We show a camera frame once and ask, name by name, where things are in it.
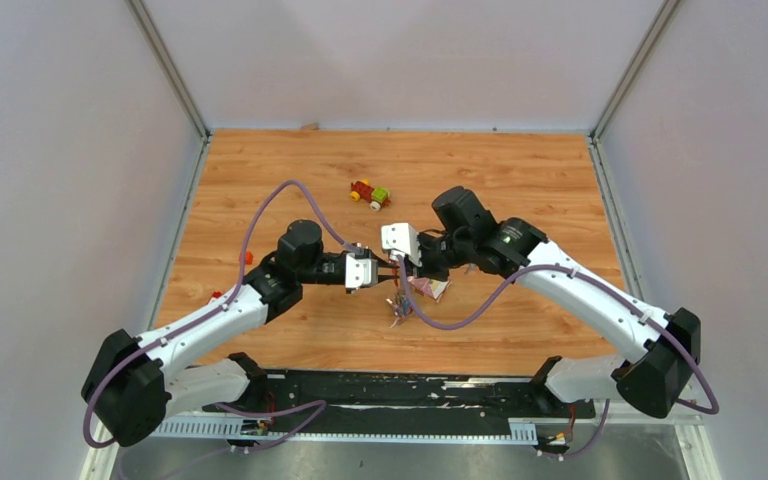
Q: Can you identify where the colourful toy brick car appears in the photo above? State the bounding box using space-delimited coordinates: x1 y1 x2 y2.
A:
349 179 392 211

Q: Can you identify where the purple cable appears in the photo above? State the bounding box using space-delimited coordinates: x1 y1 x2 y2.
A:
83 179 365 450
397 261 721 417

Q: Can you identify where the metal key holder red handle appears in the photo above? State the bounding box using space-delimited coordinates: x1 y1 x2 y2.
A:
387 266 415 328

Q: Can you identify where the small orange brick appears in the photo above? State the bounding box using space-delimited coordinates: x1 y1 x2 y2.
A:
239 250 254 266

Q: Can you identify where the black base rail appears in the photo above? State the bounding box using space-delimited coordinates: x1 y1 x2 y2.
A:
229 369 597 437

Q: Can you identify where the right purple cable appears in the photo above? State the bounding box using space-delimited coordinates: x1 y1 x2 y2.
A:
397 261 721 417

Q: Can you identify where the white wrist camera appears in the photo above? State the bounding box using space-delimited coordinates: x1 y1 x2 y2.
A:
344 252 378 292
380 222 422 267

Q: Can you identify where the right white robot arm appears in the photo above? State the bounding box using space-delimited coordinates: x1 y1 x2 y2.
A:
381 186 719 419

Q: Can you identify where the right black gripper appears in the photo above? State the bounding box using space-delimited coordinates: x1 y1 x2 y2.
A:
401 232 473 283

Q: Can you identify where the pink card packet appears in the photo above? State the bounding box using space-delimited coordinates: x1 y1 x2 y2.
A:
408 276 451 302

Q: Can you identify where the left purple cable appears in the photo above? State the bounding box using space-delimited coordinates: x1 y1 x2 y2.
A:
83 179 365 450

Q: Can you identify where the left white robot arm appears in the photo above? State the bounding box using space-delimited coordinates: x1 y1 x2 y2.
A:
81 220 378 448

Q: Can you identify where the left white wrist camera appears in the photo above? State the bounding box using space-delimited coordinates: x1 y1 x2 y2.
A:
344 252 378 292

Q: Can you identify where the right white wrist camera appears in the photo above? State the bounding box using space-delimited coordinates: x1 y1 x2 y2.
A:
380 222 422 267

